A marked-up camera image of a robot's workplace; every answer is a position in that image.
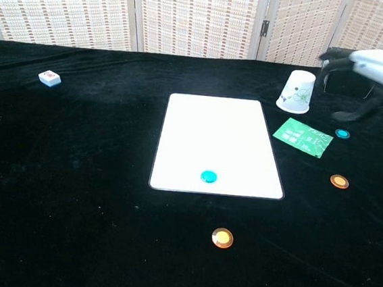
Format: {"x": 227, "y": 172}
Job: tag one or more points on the white rectangular board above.
{"x": 218, "y": 142}

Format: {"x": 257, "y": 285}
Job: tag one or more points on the white paper cup upside down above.
{"x": 296, "y": 92}

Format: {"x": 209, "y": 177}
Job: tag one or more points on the black screen hinge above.
{"x": 264, "y": 26}

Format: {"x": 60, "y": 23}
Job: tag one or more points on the white mahjong tile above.
{"x": 50, "y": 78}

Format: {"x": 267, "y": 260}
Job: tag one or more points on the orange chip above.
{"x": 222, "y": 238}
{"x": 339, "y": 181}

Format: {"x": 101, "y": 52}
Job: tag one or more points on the green foil packet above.
{"x": 302, "y": 136}

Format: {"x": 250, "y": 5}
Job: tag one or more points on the black velvet tablecloth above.
{"x": 73, "y": 173}

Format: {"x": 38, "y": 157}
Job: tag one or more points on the black cardboard box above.
{"x": 348, "y": 85}

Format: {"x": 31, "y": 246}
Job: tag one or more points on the teal round chip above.
{"x": 208, "y": 176}
{"x": 342, "y": 133}

